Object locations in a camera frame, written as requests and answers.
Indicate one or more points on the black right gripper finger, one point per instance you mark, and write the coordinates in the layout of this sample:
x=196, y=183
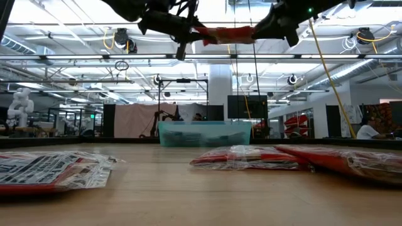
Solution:
x=267, y=23
x=264, y=35

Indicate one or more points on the red popcorn bag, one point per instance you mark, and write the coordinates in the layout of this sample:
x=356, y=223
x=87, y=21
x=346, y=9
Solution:
x=47, y=169
x=345, y=163
x=232, y=34
x=248, y=158

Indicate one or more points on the dark background robot arm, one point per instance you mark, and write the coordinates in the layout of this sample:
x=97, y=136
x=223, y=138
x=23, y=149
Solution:
x=156, y=124

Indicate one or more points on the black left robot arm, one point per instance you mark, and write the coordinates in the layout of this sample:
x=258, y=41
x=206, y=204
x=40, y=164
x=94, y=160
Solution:
x=125, y=7

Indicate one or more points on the white square pillar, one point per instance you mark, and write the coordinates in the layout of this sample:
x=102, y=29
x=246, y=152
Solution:
x=220, y=81

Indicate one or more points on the black monitor screen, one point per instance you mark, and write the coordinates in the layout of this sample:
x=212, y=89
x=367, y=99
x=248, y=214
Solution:
x=248, y=106

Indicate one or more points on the person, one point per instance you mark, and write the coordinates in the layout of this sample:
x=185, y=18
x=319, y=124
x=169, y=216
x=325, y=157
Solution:
x=198, y=117
x=366, y=132

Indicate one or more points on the teal translucent plastic basket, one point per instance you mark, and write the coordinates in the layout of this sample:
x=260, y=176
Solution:
x=204, y=127

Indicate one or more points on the beige curtain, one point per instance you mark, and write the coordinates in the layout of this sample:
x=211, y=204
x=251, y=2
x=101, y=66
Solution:
x=135, y=120

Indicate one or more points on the black partition panel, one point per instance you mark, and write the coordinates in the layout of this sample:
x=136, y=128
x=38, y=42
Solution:
x=333, y=120
x=109, y=120

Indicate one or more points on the red patterned cloth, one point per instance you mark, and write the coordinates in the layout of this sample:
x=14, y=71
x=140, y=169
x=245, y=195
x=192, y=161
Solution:
x=381, y=114

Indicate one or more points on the white humanoid robot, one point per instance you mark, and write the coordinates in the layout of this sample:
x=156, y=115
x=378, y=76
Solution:
x=20, y=106

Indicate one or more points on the wooden background table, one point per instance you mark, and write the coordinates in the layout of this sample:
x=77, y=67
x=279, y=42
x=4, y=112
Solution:
x=34, y=129

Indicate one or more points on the black rig frame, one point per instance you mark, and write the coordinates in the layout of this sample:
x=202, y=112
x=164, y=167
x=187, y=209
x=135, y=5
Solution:
x=183, y=80

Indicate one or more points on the silver ventilation duct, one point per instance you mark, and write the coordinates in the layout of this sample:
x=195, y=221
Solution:
x=318, y=83

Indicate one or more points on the black aluminium table frame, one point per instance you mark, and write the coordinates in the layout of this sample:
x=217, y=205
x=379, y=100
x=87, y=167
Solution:
x=47, y=141

